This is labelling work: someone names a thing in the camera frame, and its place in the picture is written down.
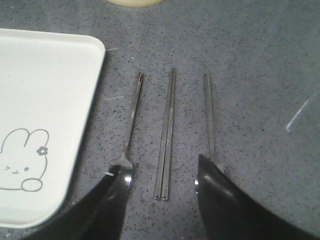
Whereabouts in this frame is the cream rabbit serving tray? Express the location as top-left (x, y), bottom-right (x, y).
top-left (0, 28), bottom-right (106, 229)

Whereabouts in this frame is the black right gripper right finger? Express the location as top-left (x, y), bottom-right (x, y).
top-left (196, 154), bottom-right (317, 240)

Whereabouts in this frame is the silver fork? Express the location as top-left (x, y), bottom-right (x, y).
top-left (110, 72), bottom-right (144, 175)

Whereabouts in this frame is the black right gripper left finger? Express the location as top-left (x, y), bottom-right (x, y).
top-left (24, 167), bottom-right (132, 240)

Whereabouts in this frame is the silver chopstick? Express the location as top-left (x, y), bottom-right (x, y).
top-left (161, 68), bottom-right (177, 201)
top-left (154, 77), bottom-right (171, 201)

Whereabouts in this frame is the wooden mug tree stand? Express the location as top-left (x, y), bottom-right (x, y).
top-left (107, 0), bottom-right (164, 7)

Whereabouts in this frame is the silver spoon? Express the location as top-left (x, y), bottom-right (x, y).
top-left (203, 73), bottom-right (226, 174)

